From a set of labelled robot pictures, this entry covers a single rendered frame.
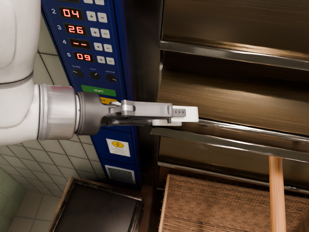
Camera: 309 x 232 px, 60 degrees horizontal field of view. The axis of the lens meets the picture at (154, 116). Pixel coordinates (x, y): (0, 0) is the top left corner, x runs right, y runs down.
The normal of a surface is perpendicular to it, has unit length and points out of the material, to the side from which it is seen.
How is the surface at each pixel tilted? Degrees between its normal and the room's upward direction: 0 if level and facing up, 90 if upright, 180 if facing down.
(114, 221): 0
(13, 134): 81
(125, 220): 0
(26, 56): 100
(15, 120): 72
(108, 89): 90
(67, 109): 38
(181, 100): 30
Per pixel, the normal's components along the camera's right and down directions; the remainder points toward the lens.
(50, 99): 0.44, -0.41
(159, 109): 0.44, -0.16
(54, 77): -0.21, 0.81
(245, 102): -0.11, -0.08
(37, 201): 0.00, -0.57
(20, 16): 0.85, 0.47
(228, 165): -0.19, 0.56
